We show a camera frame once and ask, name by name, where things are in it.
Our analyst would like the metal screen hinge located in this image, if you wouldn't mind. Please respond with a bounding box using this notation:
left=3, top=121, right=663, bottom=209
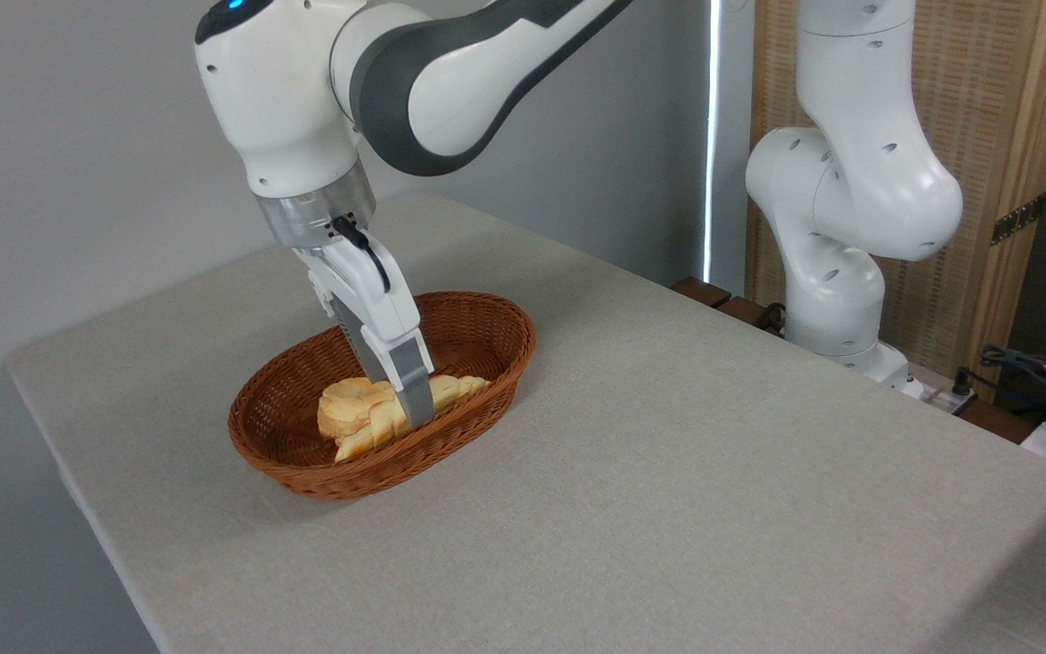
left=991, top=193, right=1046, bottom=247

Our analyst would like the wooden rattan folding screen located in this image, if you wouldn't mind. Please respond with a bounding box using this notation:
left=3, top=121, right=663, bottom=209
left=745, top=0, right=1046, bottom=405

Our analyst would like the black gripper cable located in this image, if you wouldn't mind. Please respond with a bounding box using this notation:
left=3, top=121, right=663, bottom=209
left=332, top=215, right=392, bottom=294

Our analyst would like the long braided bread loaf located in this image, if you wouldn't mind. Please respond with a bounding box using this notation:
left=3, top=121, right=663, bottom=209
left=334, top=372, right=493, bottom=464

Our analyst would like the black cable bundle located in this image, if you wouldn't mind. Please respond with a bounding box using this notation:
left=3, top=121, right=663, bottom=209
left=977, top=343, right=1046, bottom=428

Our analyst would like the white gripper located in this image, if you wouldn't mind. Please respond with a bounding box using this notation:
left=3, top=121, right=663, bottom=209
left=292, top=233, right=437, bottom=431

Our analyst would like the round bread roll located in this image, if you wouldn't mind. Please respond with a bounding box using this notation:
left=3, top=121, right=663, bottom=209
left=317, top=377, right=395, bottom=443

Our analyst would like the grey tablecloth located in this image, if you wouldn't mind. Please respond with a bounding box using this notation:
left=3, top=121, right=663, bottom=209
left=4, top=191, right=1046, bottom=654

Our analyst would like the dark wooden block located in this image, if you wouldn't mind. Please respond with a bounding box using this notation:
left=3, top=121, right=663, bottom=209
left=715, top=296, right=784, bottom=338
left=671, top=277, right=733, bottom=310

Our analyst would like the white power strip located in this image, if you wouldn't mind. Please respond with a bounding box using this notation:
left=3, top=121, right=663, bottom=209
left=904, top=368, right=980, bottom=416

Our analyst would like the brown wicker basket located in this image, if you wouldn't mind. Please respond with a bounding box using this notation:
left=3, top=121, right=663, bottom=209
left=228, top=291, right=538, bottom=502

